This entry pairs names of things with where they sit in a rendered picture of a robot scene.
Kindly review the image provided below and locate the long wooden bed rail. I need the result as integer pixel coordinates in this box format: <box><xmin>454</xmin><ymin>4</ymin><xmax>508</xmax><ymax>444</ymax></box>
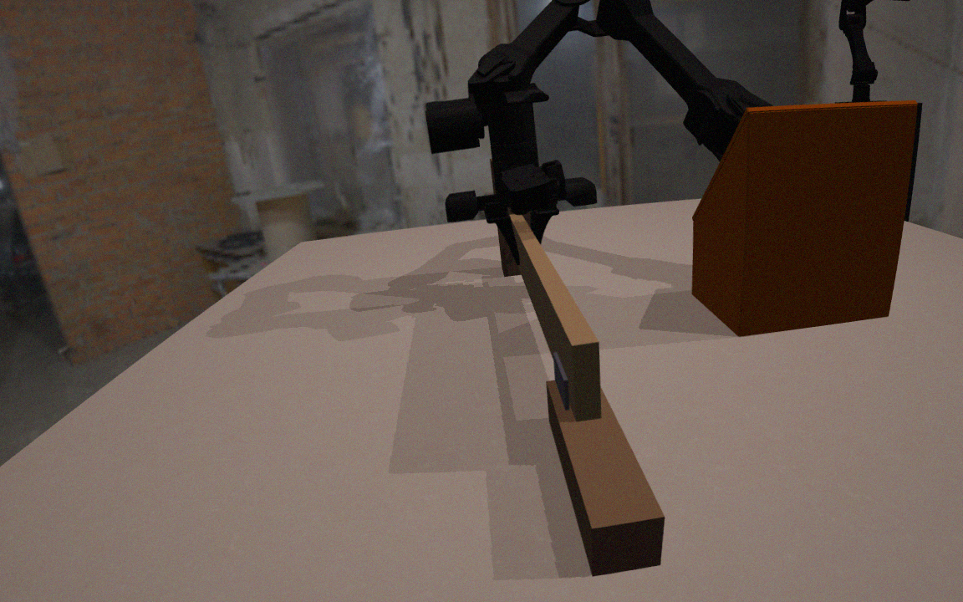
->
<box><xmin>509</xmin><ymin>214</ymin><xmax>602</xmax><ymax>421</ymax></box>

